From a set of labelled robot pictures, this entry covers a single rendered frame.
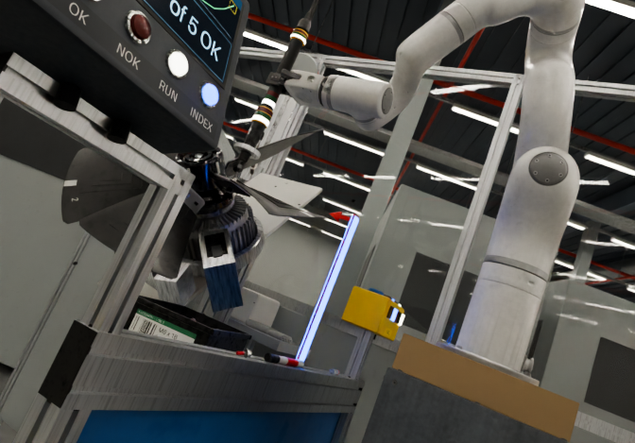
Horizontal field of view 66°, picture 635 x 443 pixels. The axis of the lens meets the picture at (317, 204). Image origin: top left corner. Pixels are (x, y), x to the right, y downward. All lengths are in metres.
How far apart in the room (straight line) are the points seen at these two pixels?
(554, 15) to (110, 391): 1.03
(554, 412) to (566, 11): 0.76
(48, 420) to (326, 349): 1.29
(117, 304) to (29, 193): 3.06
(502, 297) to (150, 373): 0.62
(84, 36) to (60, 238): 3.07
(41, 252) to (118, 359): 2.90
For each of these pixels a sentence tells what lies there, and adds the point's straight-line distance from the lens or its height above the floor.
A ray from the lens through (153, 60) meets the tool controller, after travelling 0.46.
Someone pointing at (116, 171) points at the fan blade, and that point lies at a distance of 1.37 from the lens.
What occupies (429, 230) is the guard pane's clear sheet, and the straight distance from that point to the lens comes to 1.78.
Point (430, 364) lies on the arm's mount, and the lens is 0.92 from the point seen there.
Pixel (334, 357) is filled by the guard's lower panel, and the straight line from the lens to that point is 1.77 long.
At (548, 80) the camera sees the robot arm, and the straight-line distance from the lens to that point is 1.13.
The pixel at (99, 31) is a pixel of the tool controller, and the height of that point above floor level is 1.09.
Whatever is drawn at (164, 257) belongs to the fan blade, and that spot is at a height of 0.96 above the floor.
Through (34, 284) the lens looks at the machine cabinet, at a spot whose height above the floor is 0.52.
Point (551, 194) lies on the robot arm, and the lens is 0.97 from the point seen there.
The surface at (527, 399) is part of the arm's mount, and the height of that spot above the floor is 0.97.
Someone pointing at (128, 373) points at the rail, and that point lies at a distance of 0.62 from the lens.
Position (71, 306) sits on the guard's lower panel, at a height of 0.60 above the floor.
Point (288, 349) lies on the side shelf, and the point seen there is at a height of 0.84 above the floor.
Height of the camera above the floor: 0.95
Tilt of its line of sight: 13 degrees up
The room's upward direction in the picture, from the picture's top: 22 degrees clockwise
